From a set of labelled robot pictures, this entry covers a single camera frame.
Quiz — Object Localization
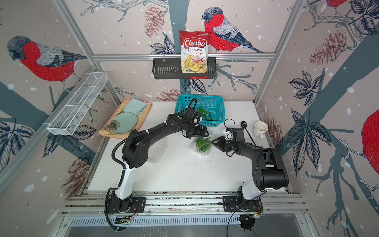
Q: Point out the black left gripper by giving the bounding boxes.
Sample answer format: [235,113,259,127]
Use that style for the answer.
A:
[186,122,211,137]

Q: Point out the green peppers pile container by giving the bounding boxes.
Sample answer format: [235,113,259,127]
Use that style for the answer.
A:
[195,137,212,153]

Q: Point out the teal plastic mesh basket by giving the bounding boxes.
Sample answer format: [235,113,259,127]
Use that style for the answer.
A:
[175,94,225,127]

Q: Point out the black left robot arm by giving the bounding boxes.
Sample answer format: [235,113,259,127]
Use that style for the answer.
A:
[105,98,209,213]

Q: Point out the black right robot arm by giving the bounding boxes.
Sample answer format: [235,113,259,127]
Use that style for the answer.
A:
[212,128,289,203]

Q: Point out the black metal spoon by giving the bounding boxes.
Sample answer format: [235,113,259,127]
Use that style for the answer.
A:
[240,121,256,145]

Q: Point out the white ceramic cup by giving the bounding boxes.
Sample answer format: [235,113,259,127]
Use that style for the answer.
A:
[253,121,268,139]

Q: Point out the wooden tray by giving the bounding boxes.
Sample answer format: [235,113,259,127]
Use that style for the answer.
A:
[98,98,152,139]

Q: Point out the light green folded cloth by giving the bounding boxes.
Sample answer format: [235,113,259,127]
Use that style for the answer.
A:
[122,98,147,116]

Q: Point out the green ceramic plate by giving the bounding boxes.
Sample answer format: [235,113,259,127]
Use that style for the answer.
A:
[105,112,138,134]

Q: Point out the Chuba cassava chips bag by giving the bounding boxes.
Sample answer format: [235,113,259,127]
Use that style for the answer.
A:
[180,31,210,73]

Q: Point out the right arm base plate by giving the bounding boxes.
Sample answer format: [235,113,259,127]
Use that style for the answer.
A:
[222,196,264,212]

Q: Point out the black wall shelf basket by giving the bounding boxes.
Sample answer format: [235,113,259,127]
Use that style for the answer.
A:
[152,57,218,80]

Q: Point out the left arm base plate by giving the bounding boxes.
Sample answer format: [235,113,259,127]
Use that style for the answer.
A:
[105,196,147,214]

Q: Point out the white wire wall basket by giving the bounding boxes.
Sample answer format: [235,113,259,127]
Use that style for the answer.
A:
[47,72,108,135]

